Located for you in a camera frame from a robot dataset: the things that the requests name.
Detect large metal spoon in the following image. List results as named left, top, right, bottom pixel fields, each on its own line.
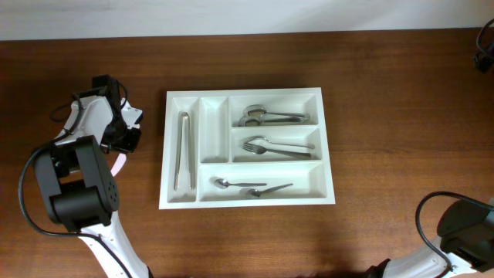
left=237, top=116, right=304, bottom=127
left=242, top=104, right=310, bottom=121

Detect metal serving tongs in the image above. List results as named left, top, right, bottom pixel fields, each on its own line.
left=173, top=111, right=196, bottom=191

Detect thick handled metal fork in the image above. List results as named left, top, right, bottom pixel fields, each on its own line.
left=242, top=143, right=312, bottom=160

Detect pink plastic knife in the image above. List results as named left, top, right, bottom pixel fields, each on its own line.
left=110, top=154, right=127, bottom=177

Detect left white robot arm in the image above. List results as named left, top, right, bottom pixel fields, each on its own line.
left=27, top=75, right=152, bottom=277

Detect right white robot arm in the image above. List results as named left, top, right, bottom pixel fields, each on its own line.
left=364, top=191, right=493, bottom=278

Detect small metal teaspoon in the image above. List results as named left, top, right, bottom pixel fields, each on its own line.
left=245, top=183, right=293, bottom=198

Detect thin metal fork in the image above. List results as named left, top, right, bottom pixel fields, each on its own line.
left=242, top=135, right=316, bottom=150

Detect white cutlery tray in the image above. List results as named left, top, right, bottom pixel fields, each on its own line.
left=159, top=88, right=336, bottom=209

